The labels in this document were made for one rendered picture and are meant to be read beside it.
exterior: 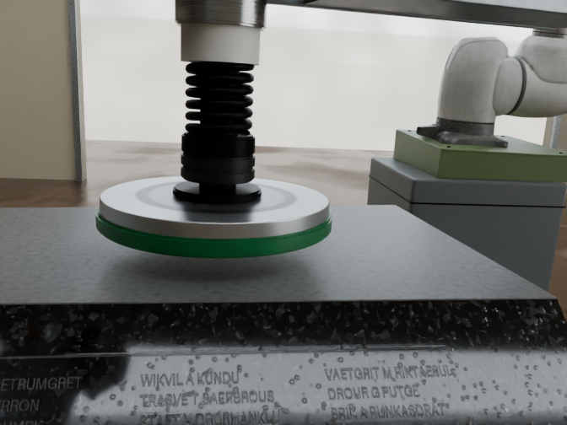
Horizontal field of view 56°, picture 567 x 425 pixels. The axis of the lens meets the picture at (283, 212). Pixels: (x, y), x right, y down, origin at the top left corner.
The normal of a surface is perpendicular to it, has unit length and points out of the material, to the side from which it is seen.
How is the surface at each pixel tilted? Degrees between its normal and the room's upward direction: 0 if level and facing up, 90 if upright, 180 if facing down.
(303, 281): 0
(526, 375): 45
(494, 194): 90
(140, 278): 0
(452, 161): 90
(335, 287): 0
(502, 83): 90
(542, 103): 117
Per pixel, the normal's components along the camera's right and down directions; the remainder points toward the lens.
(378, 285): 0.05, -0.97
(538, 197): 0.10, 0.24
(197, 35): -0.48, 0.18
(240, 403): 0.13, -0.52
